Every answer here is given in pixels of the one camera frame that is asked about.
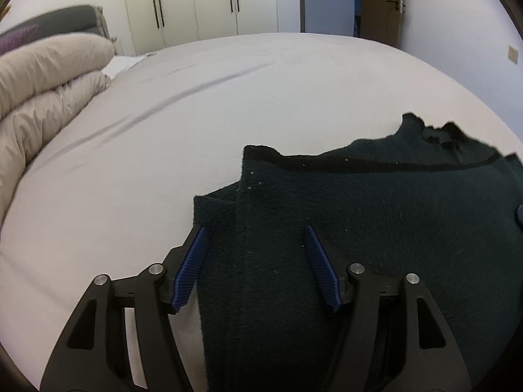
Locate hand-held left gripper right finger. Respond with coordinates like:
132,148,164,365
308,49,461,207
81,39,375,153
304,224,472,392

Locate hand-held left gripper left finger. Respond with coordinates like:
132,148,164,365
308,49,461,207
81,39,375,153
39,225,209,392

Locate dark green sweater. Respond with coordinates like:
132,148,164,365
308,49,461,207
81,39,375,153
193,112,523,392

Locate white bed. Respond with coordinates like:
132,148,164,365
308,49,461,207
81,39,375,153
0,33,523,392

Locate white pillow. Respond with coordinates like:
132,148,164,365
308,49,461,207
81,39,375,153
104,55,145,78

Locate beige duvet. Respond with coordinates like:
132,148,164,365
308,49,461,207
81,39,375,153
0,33,116,229

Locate brown wooden door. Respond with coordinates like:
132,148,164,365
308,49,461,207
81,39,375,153
362,0,403,47

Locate white tall panel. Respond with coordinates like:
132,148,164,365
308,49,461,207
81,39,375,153
304,0,355,37

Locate cream wardrobe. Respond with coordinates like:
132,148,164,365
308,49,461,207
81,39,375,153
122,0,279,56

